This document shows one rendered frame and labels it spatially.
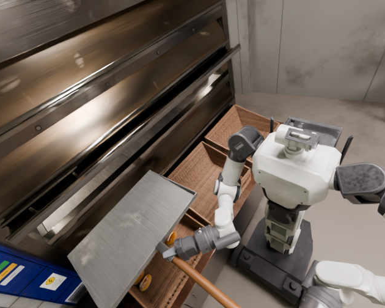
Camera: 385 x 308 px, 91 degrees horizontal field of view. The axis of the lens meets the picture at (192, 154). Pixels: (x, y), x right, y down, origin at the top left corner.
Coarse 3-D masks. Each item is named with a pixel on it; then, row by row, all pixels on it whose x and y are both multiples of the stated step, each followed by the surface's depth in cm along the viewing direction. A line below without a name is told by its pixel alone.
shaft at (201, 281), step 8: (176, 256) 71; (176, 264) 69; (184, 264) 68; (184, 272) 67; (192, 272) 66; (200, 280) 63; (208, 280) 64; (208, 288) 61; (216, 288) 61; (216, 296) 59; (224, 296) 59; (224, 304) 58; (232, 304) 57
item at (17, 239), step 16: (240, 48) 150; (208, 64) 146; (192, 80) 131; (144, 112) 120; (128, 128) 110; (144, 128) 102; (112, 144) 102; (128, 144) 97; (96, 160) 95; (112, 160) 93; (48, 192) 88; (16, 224) 78; (32, 224) 74; (16, 240) 72
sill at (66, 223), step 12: (216, 84) 166; (204, 96) 157; (192, 108) 151; (180, 120) 144; (168, 132) 138; (156, 144) 132; (132, 156) 125; (144, 156) 127; (120, 168) 120; (132, 168) 122; (108, 180) 115; (120, 180) 118; (96, 192) 111; (84, 204) 107; (72, 216) 103; (60, 228) 99; (48, 240) 96
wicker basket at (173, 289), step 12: (180, 228) 146; (192, 228) 143; (156, 252) 137; (156, 264) 131; (168, 264) 130; (192, 264) 122; (156, 276) 126; (168, 276) 124; (180, 276) 112; (132, 288) 114; (156, 288) 121; (168, 288) 120; (180, 288) 118; (144, 300) 113; (156, 300) 117; (168, 300) 108
